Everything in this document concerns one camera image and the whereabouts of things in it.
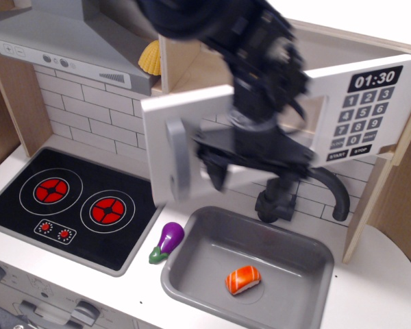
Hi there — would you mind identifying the wooden microwave cabinet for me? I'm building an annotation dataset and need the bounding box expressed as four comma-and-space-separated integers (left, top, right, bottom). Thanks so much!
150, 19, 411, 265

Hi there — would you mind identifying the grey oven door handle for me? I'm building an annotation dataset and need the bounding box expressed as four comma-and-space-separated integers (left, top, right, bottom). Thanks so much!
18, 300, 84, 329

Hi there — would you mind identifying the yellow toy shell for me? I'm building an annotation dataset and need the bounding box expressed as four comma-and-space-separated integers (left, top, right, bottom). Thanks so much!
138, 40, 161, 76

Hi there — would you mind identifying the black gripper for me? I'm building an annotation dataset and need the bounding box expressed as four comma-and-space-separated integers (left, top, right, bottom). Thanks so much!
194, 112, 314, 223

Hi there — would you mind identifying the grey oven knob right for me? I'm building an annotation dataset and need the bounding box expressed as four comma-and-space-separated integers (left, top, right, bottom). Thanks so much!
71, 300, 101, 326

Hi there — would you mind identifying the grey toy sink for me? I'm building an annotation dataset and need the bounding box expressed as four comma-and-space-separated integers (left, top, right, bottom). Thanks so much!
161, 207, 334, 328

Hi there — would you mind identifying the grey range hood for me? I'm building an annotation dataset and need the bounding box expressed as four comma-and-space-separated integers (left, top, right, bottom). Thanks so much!
0, 1, 158, 95

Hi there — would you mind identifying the white toy microwave door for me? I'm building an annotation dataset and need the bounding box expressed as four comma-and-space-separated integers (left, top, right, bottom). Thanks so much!
142, 54, 411, 204

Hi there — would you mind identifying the black toy stovetop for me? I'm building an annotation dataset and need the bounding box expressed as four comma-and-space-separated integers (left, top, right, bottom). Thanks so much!
0, 148, 160, 277

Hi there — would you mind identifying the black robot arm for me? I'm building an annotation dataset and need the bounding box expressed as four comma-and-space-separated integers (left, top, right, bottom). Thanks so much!
138, 1, 313, 223

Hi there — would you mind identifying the orange toy salmon sushi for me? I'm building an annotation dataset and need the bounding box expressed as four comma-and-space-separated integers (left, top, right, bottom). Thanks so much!
225, 265, 262, 295

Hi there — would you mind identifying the purple toy eggplant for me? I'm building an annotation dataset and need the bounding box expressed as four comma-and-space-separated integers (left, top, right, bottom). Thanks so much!
149, 222, 184, 265

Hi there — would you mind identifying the black toy faucet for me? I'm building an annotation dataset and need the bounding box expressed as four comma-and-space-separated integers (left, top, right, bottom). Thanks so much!
308, 167, 350, 222

